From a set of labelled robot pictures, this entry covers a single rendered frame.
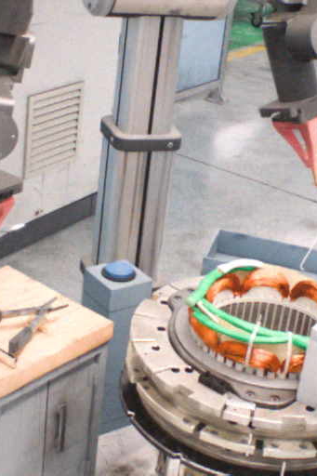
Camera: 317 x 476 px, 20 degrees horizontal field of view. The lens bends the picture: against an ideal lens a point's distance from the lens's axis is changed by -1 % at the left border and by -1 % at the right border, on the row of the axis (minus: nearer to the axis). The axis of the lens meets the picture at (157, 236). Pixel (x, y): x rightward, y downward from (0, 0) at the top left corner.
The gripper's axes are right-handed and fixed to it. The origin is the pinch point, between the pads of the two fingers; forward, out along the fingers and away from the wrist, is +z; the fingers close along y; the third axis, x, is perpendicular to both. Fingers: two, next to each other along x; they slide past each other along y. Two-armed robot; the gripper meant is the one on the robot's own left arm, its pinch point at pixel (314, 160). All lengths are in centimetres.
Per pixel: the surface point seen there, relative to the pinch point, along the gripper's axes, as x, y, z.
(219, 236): 18.5, -4.7, 11.2
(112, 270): 18.5, -24.4, 7.6
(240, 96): 346, 302, 79
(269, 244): 12.7, -0.5, 13.8
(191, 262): 191, 116, 92
